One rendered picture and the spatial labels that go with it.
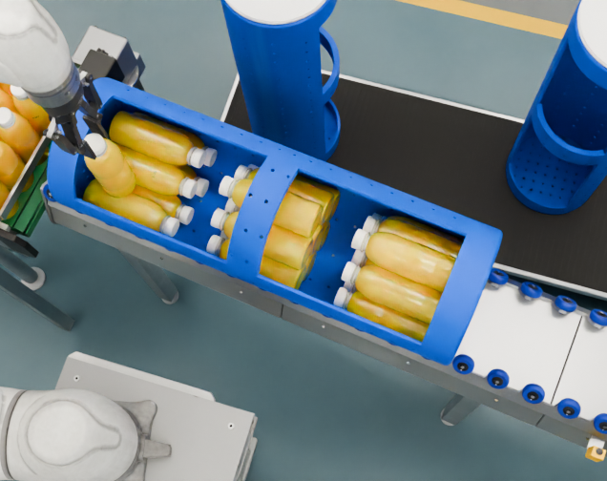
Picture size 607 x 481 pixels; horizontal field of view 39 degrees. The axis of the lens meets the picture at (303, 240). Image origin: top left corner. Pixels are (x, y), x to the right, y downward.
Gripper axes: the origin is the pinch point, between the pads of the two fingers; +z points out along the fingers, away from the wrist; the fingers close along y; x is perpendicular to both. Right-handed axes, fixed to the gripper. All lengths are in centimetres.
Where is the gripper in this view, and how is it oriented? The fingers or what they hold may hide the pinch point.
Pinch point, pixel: (90, 137)
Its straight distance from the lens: 162.4
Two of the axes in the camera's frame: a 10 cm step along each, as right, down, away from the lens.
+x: -9.1, -3.7, 1.6
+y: 4.0, -8.8, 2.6
